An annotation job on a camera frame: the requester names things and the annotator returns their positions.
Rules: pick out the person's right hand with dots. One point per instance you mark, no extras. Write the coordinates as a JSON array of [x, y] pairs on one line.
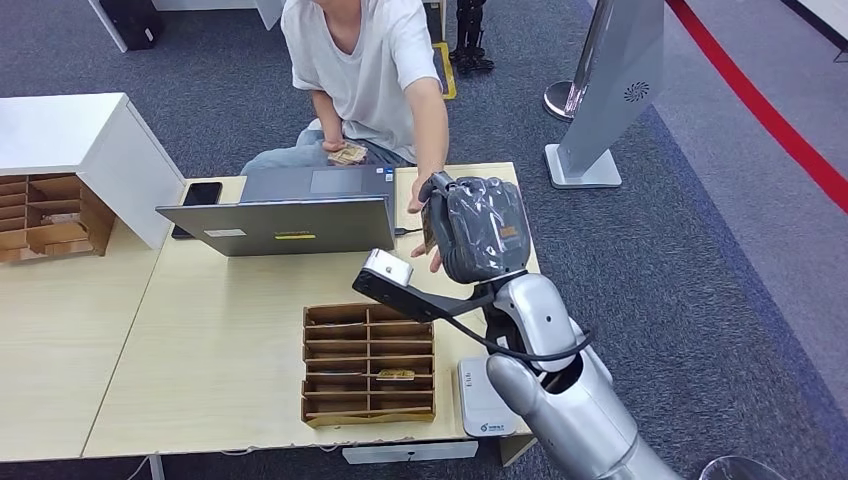
[[333, 144]]

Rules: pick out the person's left hand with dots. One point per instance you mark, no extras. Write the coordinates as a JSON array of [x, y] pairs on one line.
[[416, 199]]

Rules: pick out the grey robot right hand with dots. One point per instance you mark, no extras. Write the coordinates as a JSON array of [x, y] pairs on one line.
[[484, 228]]

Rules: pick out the stack of cards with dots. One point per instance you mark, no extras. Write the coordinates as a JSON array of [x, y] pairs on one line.
[[348, 155]]

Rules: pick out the person's left forearm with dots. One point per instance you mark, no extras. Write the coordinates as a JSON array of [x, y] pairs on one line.
[[430, 132]]

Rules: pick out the person's right forearm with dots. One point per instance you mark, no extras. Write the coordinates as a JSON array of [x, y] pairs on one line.
[[328, 116]]

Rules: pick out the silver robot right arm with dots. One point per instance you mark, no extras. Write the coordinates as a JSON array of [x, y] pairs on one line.
[[563, 411]]

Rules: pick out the person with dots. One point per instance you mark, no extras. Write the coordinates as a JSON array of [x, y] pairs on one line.
[[371, 73]]

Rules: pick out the wooden slotted card holder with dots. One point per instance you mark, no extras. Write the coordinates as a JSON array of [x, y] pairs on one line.
[[368, 351]]

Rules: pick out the white card reader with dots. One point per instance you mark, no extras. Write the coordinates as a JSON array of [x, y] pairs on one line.
[[474, 404]]

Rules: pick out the wooden card holder in cabinet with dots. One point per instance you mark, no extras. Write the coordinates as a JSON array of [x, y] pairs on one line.
[[60, 235]]

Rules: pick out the grey laptop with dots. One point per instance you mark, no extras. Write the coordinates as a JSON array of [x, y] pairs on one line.
[[298, 225]]

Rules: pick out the black smartphone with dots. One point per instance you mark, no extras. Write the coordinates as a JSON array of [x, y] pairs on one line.
[[202, 194]]

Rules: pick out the white desk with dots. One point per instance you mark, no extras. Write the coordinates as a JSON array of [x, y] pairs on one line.
[[268, 14]]

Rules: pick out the black robot legs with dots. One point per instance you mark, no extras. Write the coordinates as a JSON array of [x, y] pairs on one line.
[[470, 33]]

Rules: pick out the grey kiosk stand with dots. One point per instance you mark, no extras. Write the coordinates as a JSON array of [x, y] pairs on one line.
[[609, 99]]

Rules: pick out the black box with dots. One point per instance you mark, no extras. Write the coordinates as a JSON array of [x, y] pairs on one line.
[[132, 23]]

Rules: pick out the white cabinet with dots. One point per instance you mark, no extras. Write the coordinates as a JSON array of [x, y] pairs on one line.
[[66, 129]]

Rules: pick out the red barrier belt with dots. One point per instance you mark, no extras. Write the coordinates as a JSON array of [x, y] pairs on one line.
[[762, 112]]

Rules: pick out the clear dome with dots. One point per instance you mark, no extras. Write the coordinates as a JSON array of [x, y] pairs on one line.
[[735, 469]]

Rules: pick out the white table leg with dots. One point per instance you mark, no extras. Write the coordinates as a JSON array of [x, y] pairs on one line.
[[156, 467]]

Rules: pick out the white table with black edge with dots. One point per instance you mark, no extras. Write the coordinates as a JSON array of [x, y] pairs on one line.
[[831, 16]]

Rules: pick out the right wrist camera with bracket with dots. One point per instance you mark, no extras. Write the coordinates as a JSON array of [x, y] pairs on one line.
[[387, 268]]

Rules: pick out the chrome stanchion post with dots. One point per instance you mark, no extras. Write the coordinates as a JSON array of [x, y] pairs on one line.
[[556, 100]]

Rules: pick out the white bracket under table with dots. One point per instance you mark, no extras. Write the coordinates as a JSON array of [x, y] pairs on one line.
[[411, 452]]

